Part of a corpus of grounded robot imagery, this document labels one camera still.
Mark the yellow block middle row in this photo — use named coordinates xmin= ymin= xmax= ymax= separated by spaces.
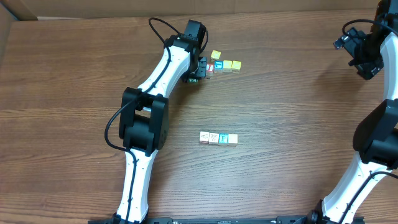
xmin=223 ymin=60 xmax=233 ymax=73

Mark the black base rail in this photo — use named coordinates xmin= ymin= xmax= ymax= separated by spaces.
xmin=87 ymin=215 xmax=365 ymax=224

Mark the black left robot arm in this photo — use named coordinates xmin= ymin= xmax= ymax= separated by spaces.
xmin=110 ymin=20 xmax=208 ymax=223

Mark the white block green side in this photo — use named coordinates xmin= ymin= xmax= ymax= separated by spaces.
xmin=188 ymin=78 xmax=198 ymax=83

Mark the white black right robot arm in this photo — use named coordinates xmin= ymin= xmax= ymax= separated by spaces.
xmin=296 ymin=0 xmax=397 ymax=223

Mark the red letter I block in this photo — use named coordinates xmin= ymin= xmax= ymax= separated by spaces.
xmin=206 ymin=63 xmax=214 ymax=79

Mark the yellow block far top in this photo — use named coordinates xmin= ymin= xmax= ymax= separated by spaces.
xmin=210 ymin=50 xmax=221 ymax=62

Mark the blue letter P block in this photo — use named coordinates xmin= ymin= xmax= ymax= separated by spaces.
xmin=218 ymin=133 xmax=229 ymax=146

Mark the yellow block row end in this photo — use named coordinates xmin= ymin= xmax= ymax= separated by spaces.
xmin=231 ymin=60 xmax=242 ymax=73

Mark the white block red side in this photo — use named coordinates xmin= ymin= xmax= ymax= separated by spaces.
xmin=200 ymin=131 xmax=210 ymax=144

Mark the lone yellow block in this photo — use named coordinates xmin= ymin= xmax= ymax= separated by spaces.
xmin=228 ymin=134 xmax=238 ymax=146

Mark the white letter W block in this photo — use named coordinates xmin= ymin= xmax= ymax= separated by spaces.
xmin=208 ymin=133 xmax=220 ymax=145

